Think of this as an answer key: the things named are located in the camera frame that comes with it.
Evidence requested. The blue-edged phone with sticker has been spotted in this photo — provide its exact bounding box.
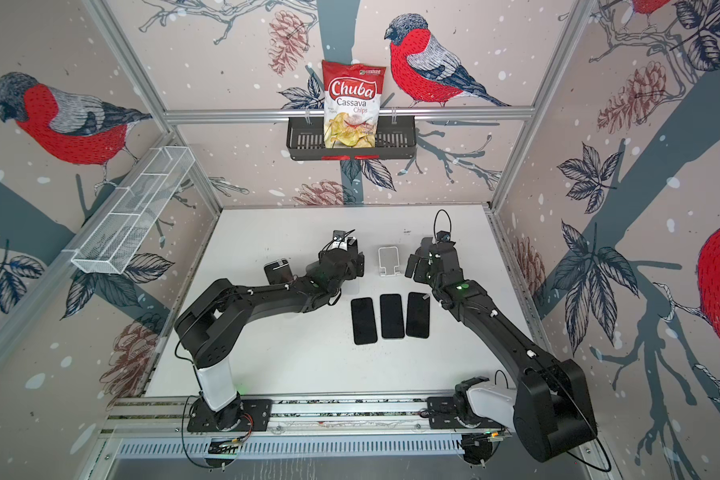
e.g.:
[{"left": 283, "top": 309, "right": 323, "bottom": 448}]
[{"left": 264, "top": 258, "right": 293, "bottom": 285}]

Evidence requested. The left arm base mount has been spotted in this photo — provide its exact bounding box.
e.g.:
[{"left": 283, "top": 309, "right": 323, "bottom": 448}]
[{"left": 186, "top": 396, "right": 273, "bottom": 433}]

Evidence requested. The black wall basket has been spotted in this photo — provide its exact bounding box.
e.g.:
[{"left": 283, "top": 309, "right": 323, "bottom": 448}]
[{"left": 286, "top": 114, "right": 417, "bottom": 161}]

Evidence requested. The Chuba cassava chips bag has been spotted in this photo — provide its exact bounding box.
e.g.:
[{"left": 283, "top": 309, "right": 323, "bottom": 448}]
[{"left": 322, "top": 60, "right": 386, "bottom": 148}]

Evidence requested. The silver-edged black phone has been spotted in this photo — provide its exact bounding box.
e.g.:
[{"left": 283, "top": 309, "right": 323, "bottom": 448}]
[{"left": 351, "top": 297, "right": 378, "bottom": 345}]

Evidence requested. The white phone stand right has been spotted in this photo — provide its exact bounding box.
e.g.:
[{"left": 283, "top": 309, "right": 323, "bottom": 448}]
[{"left": 378, "top": 245, "right": 401, "bottom": 277}]

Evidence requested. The green-edged black phone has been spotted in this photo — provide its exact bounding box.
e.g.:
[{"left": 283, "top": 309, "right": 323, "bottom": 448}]
[{"left": 380, "top": 294, "right": 405, "bottom": 339}]

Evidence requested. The black camera cable right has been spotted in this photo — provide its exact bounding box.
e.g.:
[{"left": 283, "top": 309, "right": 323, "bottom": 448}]
[{"left": 433, "top": 208, "right": 454, "bottom": 242}]

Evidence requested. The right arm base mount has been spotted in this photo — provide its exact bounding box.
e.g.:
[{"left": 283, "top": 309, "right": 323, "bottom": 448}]
[{"left": 417, "top": 376, "right": 515, "bottom": 431}]

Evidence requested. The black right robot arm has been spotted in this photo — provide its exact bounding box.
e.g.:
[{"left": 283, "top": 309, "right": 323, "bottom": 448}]
[{"left": 405, "top": 232, "right": 598, "bottom": 462}]

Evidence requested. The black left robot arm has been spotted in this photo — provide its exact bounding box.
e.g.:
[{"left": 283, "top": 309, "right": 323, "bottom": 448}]
[{"left": 174, "top": 232, "right": 365, "bottom": 417}]

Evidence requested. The white wire wall basket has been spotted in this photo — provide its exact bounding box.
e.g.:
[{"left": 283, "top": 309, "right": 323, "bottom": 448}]
[{"left": 71, "top": 146, "right": 195, "bottom": 274}]

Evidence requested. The black phone with label sticker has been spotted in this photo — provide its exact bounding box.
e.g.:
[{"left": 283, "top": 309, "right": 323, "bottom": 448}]
[{"left": 405, "top": 292, "right": 431, "bottom": 339}]

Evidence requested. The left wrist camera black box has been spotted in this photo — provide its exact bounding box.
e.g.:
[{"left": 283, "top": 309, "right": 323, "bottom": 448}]
[{"left": 329, "top": 230, "right": 354, "bottom": 249}]

